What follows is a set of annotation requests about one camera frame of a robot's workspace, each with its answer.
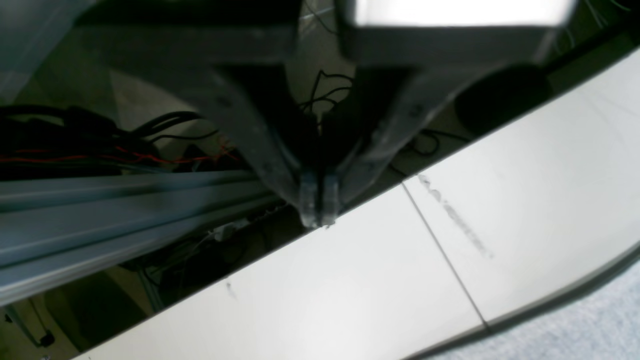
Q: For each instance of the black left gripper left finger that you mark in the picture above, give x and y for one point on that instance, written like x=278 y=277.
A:
x=226 y=59

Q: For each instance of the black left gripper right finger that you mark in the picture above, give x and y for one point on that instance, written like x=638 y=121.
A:
x=411 y=57

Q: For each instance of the grey T-shirt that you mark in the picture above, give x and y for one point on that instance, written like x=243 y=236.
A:
x=604 y=325

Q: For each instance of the aluminium frame rail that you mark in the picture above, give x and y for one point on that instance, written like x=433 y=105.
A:
x=57 y=230

